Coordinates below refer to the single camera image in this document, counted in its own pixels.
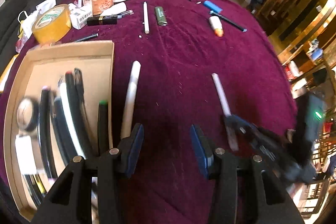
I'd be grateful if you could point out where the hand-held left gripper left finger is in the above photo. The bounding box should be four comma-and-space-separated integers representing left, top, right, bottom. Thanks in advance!
31, 123, 145, 224

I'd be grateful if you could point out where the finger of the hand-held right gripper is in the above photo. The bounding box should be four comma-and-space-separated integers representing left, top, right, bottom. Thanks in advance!
223, 114, 264, 142

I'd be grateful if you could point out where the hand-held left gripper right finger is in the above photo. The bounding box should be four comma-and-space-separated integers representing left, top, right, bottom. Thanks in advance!
189, 124, 306, 224

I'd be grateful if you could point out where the silver white pen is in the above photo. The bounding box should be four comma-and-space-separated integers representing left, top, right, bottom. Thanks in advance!
211, 72, 239, 151

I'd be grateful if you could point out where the black green-tipped marker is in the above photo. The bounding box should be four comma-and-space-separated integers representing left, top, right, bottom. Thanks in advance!
98, 100, 109, 155

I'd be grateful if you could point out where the thick white marker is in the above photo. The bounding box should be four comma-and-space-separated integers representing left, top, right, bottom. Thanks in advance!
120, 60, 142, 139

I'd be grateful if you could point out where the black gel pen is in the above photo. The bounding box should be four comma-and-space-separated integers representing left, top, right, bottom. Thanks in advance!
73, 68, 86, 106

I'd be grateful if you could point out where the shallow cardboard tray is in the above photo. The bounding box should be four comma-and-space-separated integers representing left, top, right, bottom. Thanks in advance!
3, 40, 115, 222

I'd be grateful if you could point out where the grey tape roll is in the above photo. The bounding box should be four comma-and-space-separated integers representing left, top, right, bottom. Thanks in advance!
16, 97, 40, 132

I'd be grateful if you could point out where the white power adapter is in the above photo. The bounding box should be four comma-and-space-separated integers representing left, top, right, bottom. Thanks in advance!
14, 135, 37, 176

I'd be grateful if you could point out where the gold framed display cabinet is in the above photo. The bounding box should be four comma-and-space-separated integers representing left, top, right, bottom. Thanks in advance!
268, 0, 336, 214

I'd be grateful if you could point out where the white orange-capped glue stick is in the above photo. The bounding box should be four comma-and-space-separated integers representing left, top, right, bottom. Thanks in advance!
209, 16, 224, 37

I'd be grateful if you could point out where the dark blue pen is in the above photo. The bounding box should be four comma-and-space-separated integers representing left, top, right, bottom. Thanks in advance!
209, 10, 247, 32

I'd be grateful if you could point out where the blue lighter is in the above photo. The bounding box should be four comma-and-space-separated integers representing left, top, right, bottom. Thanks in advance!
203, 0, 223, 13

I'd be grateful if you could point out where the wooden stair railing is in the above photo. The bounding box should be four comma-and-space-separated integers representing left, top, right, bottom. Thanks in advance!
256, 0, 302, 25

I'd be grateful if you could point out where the thin black pen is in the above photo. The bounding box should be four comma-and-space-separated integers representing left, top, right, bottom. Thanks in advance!
75, 33, 99, 42

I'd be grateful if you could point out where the thin white pen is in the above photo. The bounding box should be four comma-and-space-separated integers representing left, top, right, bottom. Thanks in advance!
142, 1, 150, 35

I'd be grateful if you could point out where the black lipstick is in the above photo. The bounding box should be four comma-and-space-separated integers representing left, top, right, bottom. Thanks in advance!
87, 15, 118, 26

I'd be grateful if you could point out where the green lighter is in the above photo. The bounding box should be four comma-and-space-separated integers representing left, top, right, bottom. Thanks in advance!
154, 6, 168, 26

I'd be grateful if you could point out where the clear pen cap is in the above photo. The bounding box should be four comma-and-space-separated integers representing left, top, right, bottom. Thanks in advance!
115, 10, 134, 18

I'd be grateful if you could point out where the white cosmetic tube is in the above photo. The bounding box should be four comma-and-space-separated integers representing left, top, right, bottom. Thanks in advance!
101, 2, 127, 16

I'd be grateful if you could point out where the white barcode box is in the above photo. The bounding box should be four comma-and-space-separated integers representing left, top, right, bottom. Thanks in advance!
70, 5, 93, 30

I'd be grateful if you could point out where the yellow flat box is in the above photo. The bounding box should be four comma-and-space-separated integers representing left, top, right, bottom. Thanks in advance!
0, 54, 19, 93

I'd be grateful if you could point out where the yellow packing tape roll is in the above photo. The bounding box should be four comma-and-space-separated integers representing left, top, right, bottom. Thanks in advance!
31, 4, 72, 44

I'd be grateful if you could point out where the red crinkled plastic packet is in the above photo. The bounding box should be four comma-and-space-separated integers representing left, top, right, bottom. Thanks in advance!
15, 36, 28, 53

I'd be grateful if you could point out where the white paper bag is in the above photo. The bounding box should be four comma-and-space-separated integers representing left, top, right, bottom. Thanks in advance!
35, 0, 57, 14
17, 10, 40, 38

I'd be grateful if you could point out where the black leather sofa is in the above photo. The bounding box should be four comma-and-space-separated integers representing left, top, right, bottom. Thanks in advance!
0, 0, 66, 75

